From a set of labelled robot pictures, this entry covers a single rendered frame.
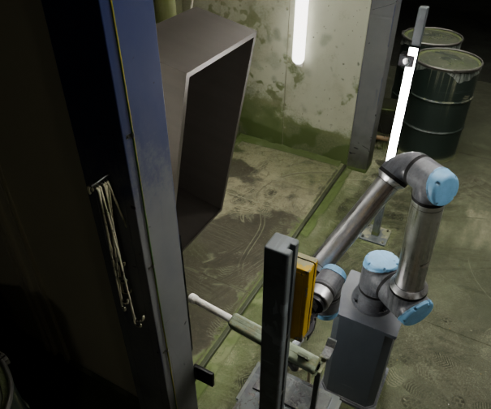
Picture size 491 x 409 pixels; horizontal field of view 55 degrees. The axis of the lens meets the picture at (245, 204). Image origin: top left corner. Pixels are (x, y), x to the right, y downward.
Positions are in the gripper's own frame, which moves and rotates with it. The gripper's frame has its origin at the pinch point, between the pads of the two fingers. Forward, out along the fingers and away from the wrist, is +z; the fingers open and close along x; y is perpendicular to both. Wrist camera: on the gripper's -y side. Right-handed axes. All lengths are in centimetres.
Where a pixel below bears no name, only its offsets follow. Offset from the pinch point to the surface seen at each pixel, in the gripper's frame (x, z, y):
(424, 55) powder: 52, -355, 40
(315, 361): -11.4, 4.4, -4.9
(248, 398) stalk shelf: 9.4, 6.2, 33.2
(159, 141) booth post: 46, -4, -53
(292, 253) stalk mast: -5, 13, -51
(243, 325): 13.2, 3.5, -2.7
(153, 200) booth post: 46, 2, -37
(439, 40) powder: 52, -405, 42
